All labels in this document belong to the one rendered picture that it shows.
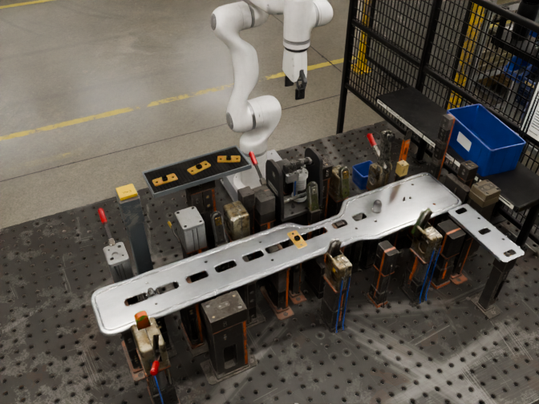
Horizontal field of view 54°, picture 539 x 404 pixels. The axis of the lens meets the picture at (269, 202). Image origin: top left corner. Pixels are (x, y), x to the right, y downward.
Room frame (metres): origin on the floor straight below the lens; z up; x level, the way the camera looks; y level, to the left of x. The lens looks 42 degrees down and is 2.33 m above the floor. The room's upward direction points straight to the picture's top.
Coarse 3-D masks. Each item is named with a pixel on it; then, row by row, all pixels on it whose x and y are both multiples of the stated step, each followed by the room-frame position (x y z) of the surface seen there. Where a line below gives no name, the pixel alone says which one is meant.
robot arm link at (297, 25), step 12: (288, 0) 1.53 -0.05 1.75; (300, 0) 1.52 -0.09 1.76; (312, 0) 1.54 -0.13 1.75; (288, 12) 1.53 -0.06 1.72; (300, 12) 1.51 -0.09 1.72; (312, 12) 1.54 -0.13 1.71; (288, 24) 1.53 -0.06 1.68; (300, 24) 1.51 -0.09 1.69; (312, 24) 1.54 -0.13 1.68; (288, 36) 1.52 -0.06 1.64; (300, 36) 1.51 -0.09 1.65
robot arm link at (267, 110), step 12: (264, 96) 1.90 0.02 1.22; (264, 108) 1.84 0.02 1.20; (276, 108) 1.86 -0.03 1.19; (264, 120) 1.82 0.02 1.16; (276, 120) 1.84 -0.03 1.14; (252, 132) 1.86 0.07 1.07; (264, 132) 1.84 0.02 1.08; (240, 144) 1.84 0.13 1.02; (252, 144) 1.81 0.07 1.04; (264, 144) 1.83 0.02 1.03
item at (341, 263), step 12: (336, 264) 1.14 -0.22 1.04; (348, 264) 1.14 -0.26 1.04; (324, 276) 1.19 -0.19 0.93; (336, 276) 1.13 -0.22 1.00; (348, 276) 1.13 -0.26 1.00; (324, 288) 1.18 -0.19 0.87; (336, 288) 1.12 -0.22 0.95; (348, 288) 1.13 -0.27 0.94; (324, 300) 1.18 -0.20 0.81; (336, 300) 1.13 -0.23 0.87; (324, 312) 1.16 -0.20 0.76; (336, 312) 1.12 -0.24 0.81; (324, 324) 1.15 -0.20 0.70; (336, 324) 1.12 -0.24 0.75
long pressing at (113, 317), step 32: (384, 192) 1.55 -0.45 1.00; (416, 192) 1.55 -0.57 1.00; (448, 192) 1.55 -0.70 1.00; (288, 224) 1.37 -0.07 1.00; (320, 224) 1.37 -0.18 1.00; (352, 224) 1.37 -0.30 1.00; (384, 224) 1.37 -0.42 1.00; (192, 256) 1.21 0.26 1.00; (224, 256) 1.22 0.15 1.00; (288, 256) 1.22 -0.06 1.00; (128, 288) 1.08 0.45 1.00; (192, 288) 1.08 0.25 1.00; (224, 288) 1.08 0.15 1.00; (96, 320) 0.96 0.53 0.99; (128, 320) 0.95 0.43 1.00
